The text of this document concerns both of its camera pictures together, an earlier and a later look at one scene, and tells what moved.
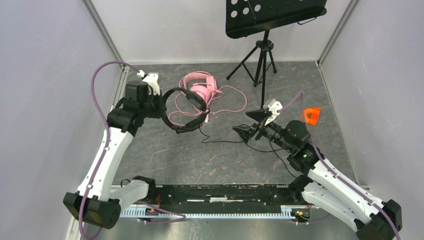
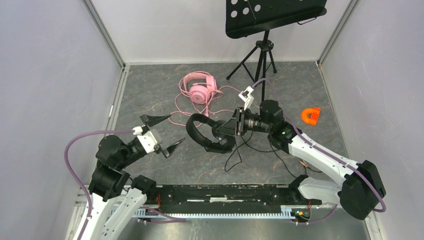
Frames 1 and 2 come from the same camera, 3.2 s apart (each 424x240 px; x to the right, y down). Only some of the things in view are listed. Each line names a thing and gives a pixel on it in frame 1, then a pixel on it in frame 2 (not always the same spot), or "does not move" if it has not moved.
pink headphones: (205, 91) does not move
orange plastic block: (311, 115) does not move
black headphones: (196, 122) → (224, 143)
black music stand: (245, 17) does not move
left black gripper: (159, 99) → (153, 120)
